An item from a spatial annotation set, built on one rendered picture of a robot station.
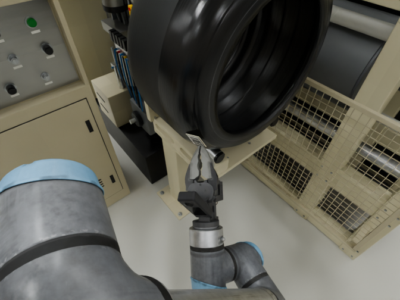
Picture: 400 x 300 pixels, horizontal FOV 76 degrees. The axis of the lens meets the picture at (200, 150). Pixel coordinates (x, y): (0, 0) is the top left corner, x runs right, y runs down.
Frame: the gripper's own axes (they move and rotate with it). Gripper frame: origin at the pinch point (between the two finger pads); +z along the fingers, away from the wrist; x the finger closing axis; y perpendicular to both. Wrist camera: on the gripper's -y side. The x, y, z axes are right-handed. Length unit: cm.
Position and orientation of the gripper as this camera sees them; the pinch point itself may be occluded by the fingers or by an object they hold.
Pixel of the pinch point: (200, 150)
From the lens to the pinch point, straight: 68.4
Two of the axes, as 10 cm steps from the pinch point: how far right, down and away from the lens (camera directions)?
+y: 3.9, 0.8, 9.2
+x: 9.2, -0.8, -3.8
